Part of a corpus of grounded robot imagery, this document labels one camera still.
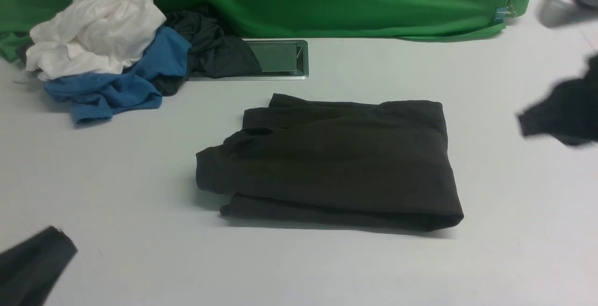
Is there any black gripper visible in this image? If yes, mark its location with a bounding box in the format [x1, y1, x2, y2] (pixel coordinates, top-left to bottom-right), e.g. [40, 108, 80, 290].
[517, 55, 598, 147]
[0, 227, 78, 306]

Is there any blue crumpled garment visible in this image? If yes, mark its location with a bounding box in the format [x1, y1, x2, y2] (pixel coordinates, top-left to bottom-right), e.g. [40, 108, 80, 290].
[43, 27, 192, 126]

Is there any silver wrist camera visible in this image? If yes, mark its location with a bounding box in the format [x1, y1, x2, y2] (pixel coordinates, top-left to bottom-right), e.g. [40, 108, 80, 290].
[537, 0, 598, 28]

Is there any white crumpled garment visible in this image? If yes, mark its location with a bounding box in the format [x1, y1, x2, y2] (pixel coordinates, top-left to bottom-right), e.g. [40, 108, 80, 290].
[24, 0, 166, 81]

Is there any dark teal crumpled garment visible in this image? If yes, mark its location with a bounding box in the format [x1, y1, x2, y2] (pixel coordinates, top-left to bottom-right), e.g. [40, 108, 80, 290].
[151, 4, 262, 97]

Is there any blue binder clip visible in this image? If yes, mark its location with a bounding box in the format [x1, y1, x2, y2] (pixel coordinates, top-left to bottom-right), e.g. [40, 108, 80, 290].
[494, 5, 517, 23]

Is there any dark gray long-sleeved shirt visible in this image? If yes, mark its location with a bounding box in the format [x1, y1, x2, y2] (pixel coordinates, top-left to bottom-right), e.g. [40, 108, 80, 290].
[196, 94, 464, 232]

